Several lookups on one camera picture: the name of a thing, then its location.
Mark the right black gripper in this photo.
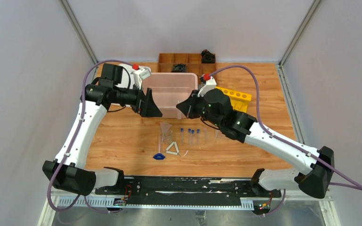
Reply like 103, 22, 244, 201
178, 89, 223, 129

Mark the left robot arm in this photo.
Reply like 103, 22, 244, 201
42, 61, 163, 196

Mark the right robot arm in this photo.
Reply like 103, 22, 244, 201
176, 89, 335, 199

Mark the glass funnel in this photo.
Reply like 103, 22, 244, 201
160, 122, 172, 137

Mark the pink plastic bin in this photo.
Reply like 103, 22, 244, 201
142, 73, 198, 119

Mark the small glass beaker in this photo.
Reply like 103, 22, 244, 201
163, 131, 173, 145

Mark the white plastic lid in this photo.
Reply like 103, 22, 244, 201
116, 64, 135, 89

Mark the black object in tray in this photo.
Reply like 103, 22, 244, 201
172, 64, 187, 73

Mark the wooden compartment tray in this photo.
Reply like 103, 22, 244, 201
157, 53, 217, 84

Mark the white clay triangle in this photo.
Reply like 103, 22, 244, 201
165, 142, 180, 155

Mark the blue round cap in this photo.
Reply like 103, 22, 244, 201
153, 153, 165, 160

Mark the yellow test tube rack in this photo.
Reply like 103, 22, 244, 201
215, 86, 252, 113

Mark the black object behind tray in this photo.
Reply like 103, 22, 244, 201
201, 49, 216, 64

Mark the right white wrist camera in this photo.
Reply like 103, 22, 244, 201
197, 73, 217, 97

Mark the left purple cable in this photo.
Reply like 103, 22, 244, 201
46, 59, 140, 215

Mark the purple cable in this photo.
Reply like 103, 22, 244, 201
46, 59, 140, 215
202, 65, 362, 217

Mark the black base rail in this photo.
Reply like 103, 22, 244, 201
95, 176, 281, 207

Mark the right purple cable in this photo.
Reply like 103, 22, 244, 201
202, 65, 362, 217

